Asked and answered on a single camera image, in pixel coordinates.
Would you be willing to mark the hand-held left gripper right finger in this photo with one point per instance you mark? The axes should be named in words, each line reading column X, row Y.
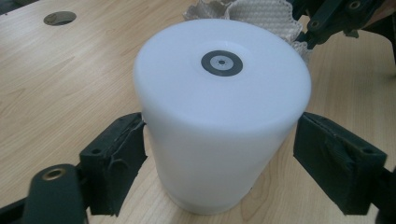
column 336, row 161

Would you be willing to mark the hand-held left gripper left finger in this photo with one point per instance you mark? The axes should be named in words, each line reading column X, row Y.
column 113, row 161

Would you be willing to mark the beige cloth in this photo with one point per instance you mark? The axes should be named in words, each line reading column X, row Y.
column 264, row 18

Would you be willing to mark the dark round table grommet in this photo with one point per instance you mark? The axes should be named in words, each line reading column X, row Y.
column 59, row 18

